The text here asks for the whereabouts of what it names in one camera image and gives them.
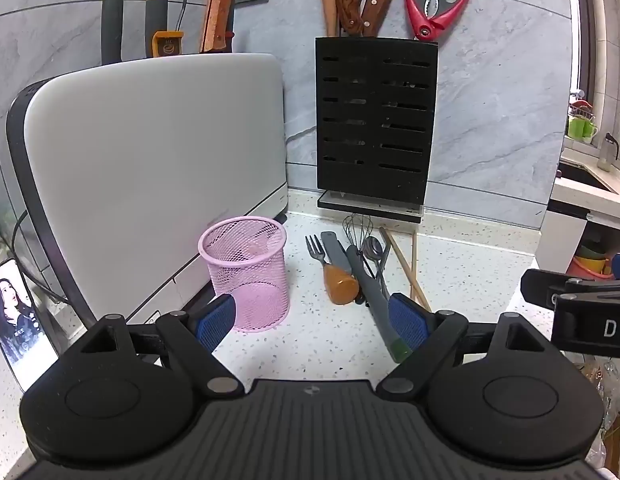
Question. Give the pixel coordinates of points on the metal fork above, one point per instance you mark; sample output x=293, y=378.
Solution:
x=317, y=255

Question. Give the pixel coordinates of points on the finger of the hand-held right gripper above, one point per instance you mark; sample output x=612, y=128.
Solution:
x=544, y=287
x=589, y=325

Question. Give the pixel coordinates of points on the white sink counter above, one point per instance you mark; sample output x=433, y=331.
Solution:
x=574, y=195

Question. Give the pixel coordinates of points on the long grey spatula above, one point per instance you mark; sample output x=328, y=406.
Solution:
x=377, y=310

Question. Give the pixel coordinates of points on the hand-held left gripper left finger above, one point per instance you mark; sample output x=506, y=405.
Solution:
x=217, y=317

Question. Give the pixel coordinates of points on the smartphone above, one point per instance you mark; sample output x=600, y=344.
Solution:
x=17, y=320

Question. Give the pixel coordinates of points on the stack of coloured bowls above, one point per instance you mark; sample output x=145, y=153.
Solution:
x=592, y=262

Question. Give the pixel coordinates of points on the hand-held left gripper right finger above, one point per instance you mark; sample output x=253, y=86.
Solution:
x=409, y=322

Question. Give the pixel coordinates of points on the green mug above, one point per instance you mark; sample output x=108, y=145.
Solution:
x=582, y=129

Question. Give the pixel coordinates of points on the pink mesh utensil cup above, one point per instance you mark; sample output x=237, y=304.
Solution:
x=250, y=280

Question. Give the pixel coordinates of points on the red kitchen scissors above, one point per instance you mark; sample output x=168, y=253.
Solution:
x=429, y=25

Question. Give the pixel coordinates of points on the white countertop appliance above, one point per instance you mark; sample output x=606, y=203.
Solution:
x=140, y=160

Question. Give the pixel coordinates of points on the black slotted knife block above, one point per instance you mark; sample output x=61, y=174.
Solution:
x=372, y=85

